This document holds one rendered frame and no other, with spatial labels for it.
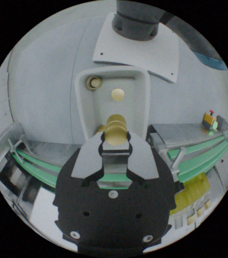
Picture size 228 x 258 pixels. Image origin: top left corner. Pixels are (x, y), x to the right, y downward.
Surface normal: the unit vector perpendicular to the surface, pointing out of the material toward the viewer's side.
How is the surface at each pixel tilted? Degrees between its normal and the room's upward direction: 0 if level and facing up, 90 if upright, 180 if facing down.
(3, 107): 90
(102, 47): 0
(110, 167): 90
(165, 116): 0
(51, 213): 90
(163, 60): 0
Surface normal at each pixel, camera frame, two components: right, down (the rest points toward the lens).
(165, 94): -0.04, 0.49
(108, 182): -0.06, -0.87
